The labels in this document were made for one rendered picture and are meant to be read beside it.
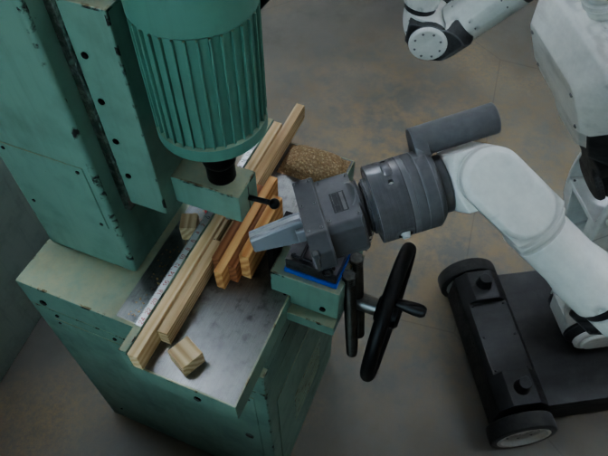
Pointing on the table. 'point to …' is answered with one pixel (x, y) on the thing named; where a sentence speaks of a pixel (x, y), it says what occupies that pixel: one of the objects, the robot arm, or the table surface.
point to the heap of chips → (312, 163)
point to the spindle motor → (202, 73)
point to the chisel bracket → (215, 201)
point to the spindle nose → (221, 171)
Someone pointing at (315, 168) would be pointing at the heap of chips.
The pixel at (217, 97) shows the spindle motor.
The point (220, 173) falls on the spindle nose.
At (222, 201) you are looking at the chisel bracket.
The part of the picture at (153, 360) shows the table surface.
